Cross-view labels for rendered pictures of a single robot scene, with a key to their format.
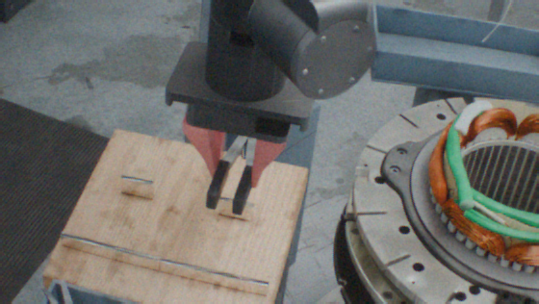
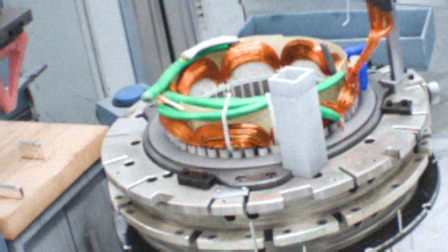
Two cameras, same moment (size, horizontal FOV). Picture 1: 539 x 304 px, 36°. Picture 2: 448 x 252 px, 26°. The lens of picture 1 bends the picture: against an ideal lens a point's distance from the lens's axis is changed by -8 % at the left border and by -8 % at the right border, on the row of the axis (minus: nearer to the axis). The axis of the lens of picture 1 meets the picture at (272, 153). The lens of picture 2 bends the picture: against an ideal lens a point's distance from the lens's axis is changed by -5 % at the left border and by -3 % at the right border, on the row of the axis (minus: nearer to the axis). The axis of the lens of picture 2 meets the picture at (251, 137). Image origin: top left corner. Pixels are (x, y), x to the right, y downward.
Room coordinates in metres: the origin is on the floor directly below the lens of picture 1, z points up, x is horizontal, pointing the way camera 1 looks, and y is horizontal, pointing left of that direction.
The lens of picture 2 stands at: (-0.25, -0.54, 1.50)
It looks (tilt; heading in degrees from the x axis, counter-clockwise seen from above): 26 degrees down; 22
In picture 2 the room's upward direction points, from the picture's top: 11 degrees counter-clockwise
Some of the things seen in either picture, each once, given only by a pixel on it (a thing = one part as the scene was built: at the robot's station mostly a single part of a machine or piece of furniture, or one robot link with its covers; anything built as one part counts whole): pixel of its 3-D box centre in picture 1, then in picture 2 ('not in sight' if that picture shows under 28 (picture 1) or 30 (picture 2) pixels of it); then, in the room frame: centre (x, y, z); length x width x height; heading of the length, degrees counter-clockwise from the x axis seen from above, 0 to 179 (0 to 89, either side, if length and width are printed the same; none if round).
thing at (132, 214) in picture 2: not in sight; (158, 223); (0.43, -0.16, 1.06); 0.09 x 0.04 x 0.01; 74
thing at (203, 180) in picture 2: (516, 301); (196, 177); (0.44, -0.21, 1.10); 0.03 x 0.01 x 0.01; 74
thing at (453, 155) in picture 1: (465, 150); (182, 68); (0.56, -0.16, 1.15); 0.15 x 0.04 x 0.02; 164
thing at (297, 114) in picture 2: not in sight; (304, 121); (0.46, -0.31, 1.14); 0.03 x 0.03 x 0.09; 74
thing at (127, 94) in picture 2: not in sight; (130, 93); (0.75, 0.00, 1.04); 0.04 x 0.04 x 0.01
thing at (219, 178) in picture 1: (218, 184); not in sight; (0.49, 0.04, 1.15); 0.04 x 0.01 x 0.02; 172
